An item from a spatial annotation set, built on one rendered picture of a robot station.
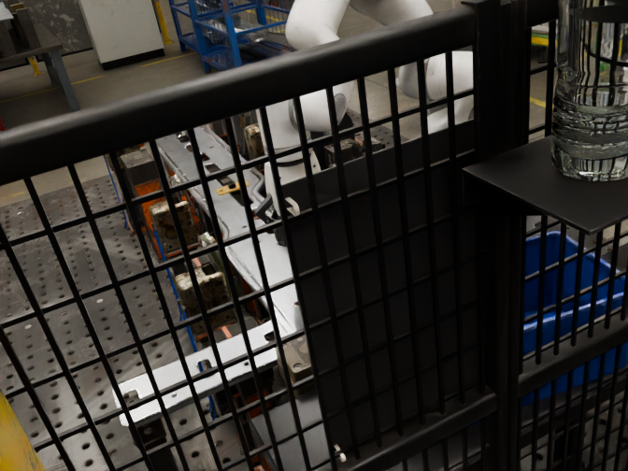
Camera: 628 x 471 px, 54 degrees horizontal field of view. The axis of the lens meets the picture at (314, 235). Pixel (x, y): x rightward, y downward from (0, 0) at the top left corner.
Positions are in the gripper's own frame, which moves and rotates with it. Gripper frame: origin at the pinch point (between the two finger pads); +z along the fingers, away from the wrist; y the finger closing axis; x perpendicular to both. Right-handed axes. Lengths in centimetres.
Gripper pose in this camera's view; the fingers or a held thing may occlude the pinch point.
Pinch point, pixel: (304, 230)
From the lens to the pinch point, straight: 114.8
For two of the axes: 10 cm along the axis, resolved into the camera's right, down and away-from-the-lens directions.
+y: -8.9, 3.5, -3.1
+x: 4.4, 4.0, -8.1
